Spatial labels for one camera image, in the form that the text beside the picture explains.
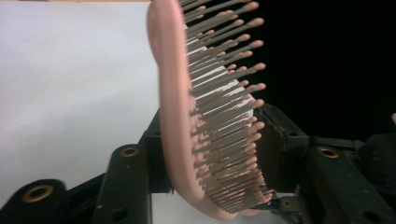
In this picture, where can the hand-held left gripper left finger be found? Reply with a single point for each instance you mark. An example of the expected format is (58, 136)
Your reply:
(155, 155)

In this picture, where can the pink hairbrush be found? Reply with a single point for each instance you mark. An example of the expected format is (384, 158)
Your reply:
(174, 109)

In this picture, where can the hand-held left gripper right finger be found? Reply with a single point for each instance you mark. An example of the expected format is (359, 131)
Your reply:
(283, 149)

